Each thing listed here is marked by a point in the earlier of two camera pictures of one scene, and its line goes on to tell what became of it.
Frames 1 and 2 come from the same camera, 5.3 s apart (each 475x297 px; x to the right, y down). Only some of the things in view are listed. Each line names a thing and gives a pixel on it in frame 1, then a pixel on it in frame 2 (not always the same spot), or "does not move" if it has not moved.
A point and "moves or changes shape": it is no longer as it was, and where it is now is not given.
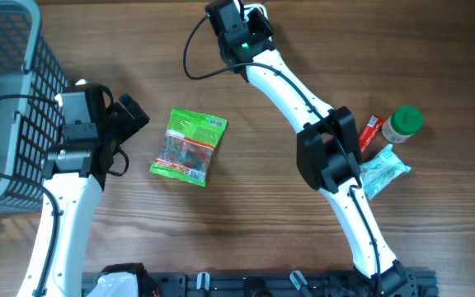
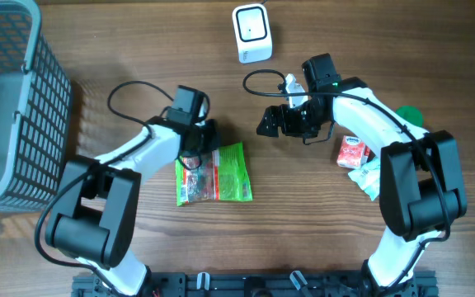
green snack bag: x=188 y=148 moves or changes shape
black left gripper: x=128 y=125 -> x=214 y=142
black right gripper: x=256 y=18 -> x=273 y=114
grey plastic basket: x=17 y=106 does not move
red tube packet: x=370 y=132 moves or changes shape
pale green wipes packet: x=381 y=171 does not move
